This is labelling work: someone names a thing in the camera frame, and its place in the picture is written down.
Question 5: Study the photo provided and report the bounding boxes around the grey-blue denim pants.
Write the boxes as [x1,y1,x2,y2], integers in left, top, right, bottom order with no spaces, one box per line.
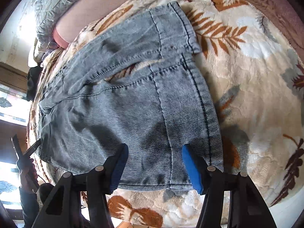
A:
[38,2,224,191]

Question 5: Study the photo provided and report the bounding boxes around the person's left hand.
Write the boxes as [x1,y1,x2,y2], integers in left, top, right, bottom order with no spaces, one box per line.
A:
[19,158,38,194]

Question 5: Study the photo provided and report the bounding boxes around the black garment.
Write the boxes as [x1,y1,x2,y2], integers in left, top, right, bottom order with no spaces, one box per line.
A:
[26,65,43,101]

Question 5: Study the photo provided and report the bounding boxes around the cream leaf-pattern fleece blanket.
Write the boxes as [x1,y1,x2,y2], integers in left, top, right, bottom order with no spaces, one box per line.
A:
[38,0,303,227]

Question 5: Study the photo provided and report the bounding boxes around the grey quilted blanket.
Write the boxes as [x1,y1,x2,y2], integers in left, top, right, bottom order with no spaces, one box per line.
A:
[35,0,79,52]

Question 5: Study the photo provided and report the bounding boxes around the pink bed sheet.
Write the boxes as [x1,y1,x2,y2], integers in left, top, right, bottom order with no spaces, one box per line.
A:
[53,0,127,48]

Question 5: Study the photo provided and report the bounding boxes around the window with frame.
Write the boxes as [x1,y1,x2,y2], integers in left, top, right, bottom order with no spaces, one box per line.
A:
[1,62,30,227]

